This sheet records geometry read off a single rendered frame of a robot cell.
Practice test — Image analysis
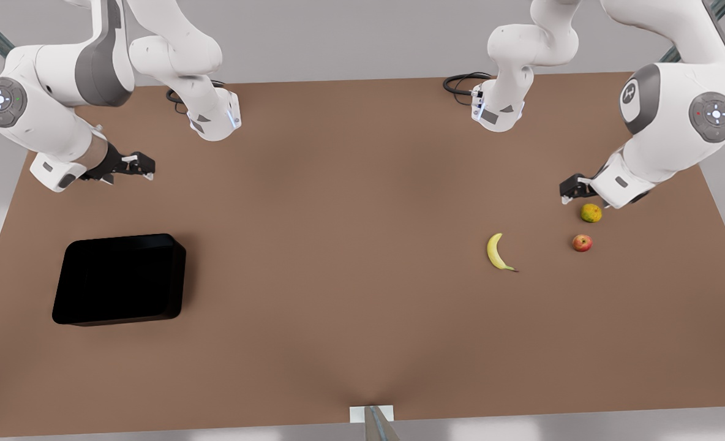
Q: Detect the yellow banana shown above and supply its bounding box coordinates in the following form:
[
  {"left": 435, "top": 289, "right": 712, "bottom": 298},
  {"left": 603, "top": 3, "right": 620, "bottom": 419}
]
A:
[{"left": 486, "top": 233, "right": 519, "bottom": 273}]

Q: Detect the black cable loop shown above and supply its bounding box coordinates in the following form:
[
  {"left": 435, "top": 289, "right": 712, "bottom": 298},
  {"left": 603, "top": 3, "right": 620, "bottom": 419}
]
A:
[
  {"left": 443, "top": 72, "right": 494, "bottom": 107},
  {"left": 166, "top": 80, "right": 226, "bottom": 116}
]

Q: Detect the black storage box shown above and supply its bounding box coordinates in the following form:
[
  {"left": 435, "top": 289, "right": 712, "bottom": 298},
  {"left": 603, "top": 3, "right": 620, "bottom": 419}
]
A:
[{"left": 52, "top": 233, "right": 187, "bottom": 326}]

